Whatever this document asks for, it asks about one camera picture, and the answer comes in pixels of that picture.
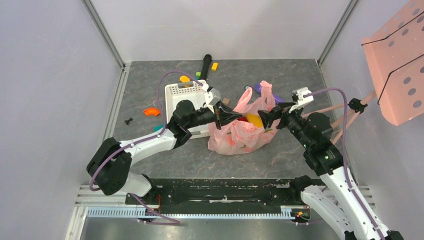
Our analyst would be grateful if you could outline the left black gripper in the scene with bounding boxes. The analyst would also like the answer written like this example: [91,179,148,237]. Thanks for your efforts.
[185,100,243,130]

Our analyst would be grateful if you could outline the pink plastic bag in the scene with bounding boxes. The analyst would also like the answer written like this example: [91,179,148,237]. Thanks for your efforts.
[207,80,280,155]

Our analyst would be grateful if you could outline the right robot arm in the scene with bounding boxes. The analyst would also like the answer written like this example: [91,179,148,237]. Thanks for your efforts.
[258,102,403,240]

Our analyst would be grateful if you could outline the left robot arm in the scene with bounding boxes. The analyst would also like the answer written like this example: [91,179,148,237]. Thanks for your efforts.
[86,100,242,204]

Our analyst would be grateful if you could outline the red fake fruit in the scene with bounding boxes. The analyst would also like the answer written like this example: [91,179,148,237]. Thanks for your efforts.
[237,116,248,122]

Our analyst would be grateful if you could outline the yellow fake fruit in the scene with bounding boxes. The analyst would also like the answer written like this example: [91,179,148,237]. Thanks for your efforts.
[245,113,264,128]

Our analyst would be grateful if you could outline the brown wooden cube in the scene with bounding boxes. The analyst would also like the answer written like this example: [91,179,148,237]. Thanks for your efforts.
[222,98,230,106]

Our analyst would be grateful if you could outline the purple toy bat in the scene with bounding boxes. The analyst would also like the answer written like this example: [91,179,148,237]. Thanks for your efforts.
[253,83,285,104]

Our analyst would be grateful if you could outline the yellow block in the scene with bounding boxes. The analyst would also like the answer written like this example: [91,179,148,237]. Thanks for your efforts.
[211,62,219,71]

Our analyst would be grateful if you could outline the orange yellow toy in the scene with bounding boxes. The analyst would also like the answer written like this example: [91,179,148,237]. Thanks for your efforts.
[179,75,191,88]

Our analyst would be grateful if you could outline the white plastic basket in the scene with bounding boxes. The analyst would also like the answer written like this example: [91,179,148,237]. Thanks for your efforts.
[164,81,205,122]

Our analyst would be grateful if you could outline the black cylinder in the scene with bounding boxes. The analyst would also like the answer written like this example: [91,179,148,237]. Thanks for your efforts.
[199,54,212,80]

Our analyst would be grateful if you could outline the teal long block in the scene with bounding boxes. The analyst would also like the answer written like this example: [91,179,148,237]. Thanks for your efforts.
[154,124,165,132]

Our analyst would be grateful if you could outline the orange curved piece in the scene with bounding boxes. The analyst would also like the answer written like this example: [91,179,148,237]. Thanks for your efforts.
[143,107,161,117]

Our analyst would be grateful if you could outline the small black piece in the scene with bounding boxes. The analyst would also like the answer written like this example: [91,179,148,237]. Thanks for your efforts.
[124,117,133,125]

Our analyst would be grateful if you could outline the pink music stand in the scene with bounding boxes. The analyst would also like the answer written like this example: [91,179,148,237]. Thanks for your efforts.
[319,0,424,143]

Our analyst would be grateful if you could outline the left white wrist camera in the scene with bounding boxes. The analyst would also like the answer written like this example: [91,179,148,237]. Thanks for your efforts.
[204,87,221,106]

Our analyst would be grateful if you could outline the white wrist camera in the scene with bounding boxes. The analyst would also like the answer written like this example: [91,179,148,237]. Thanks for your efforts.
[204,87,221,106]
[292,87,314,109]

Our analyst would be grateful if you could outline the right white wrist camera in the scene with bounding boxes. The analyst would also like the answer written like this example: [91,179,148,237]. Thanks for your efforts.
[292,87,314,109]

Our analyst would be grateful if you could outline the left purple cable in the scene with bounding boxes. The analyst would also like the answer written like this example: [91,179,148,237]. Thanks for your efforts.
[88,69,210,226]

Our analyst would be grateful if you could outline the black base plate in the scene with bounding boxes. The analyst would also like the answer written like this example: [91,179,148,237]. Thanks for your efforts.
[141,178,306,214]

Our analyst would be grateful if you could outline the white cable duct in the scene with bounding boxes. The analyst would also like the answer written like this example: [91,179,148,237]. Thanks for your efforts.
[86,206,306,220]

